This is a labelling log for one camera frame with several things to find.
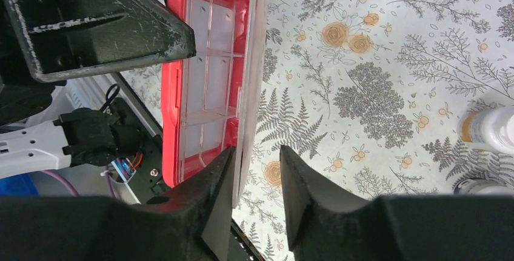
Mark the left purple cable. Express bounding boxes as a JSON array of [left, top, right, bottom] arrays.
[[40, 170, 117, 200]]

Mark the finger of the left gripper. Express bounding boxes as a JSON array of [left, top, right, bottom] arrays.
[[1, 0, 196, 83]]

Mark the floral patterned table mat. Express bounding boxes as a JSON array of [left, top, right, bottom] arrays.
[[120, 0, 514, 261]]

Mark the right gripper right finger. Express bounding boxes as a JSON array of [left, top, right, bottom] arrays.
[[279, 145, 513, 260]]

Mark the white orange pill bottle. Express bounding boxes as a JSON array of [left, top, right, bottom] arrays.
[[458, 106, 513, 156]]

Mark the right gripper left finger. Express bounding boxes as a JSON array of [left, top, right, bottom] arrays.
[[1, 147, 235, 260]]

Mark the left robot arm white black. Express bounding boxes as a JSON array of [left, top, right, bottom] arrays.
[[1, 0, 196, 177]]

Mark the white dark pill bottle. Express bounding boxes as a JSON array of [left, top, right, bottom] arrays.
[[453, 177, 513, 196]]

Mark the red pill organizer box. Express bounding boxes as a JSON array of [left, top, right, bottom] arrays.
[[161, 0, 267, 206]]

